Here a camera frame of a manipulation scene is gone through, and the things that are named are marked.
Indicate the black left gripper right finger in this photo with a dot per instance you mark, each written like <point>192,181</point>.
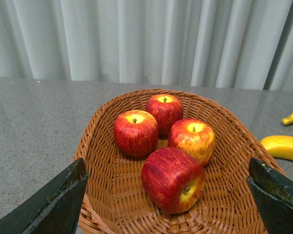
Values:
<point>273,195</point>

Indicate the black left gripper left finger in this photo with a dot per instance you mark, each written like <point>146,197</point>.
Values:
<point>54,209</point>

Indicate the red apple sideways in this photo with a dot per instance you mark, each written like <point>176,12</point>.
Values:
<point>173,179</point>

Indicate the yellow banana on table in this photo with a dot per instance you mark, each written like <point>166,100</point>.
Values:
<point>279,146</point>

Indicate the brown wicker basket left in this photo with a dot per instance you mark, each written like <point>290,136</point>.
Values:
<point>115,201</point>

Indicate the red yellow apple right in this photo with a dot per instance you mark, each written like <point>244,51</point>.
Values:
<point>194,137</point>

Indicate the red apple left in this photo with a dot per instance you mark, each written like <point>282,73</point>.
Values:
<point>136,133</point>

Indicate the red apple back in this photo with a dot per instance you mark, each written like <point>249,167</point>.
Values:
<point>166,109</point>

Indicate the grey pleated curtain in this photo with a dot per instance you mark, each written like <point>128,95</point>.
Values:
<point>242,44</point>

